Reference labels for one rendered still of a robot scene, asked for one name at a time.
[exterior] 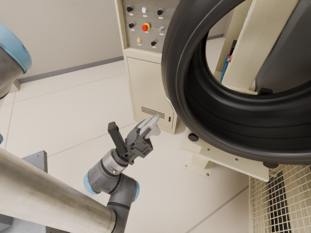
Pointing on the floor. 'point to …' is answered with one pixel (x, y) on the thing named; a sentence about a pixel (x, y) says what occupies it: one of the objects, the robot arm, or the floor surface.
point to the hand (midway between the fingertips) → (155, 116)
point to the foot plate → (206, 172)
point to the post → (254, 45)
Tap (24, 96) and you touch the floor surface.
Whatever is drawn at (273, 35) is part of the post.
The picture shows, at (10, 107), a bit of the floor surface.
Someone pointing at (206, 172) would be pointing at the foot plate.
